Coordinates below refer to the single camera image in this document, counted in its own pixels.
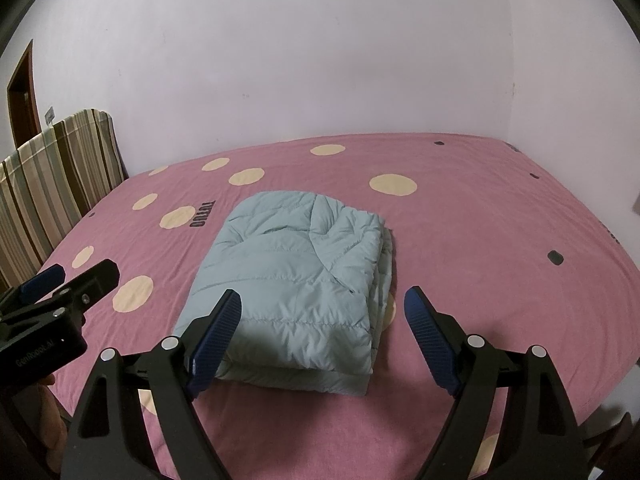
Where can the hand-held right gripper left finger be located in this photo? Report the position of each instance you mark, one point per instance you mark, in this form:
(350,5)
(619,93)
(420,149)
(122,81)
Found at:
(216,341)

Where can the brown wooden door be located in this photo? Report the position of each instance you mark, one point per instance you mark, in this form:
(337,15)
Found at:
(24,100)

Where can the striped padded headboard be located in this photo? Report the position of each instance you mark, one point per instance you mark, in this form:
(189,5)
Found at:
(55,180)

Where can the person's left forearm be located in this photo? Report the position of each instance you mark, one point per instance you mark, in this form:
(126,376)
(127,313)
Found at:
(51,420)

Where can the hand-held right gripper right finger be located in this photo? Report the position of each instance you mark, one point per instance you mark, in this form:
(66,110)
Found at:
(431,340)

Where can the pink polka dot bed sheet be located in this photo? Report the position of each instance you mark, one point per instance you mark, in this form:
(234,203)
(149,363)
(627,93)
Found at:
(475,220)

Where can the white wall socket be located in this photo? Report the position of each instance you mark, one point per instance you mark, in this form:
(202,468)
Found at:
(49,115)

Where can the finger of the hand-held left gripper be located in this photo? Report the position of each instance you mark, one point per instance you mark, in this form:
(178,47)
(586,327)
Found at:
(92,282)
(42,280)

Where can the light blue puffer jacket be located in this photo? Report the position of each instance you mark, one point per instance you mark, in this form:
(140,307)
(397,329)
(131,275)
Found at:
(295,270)

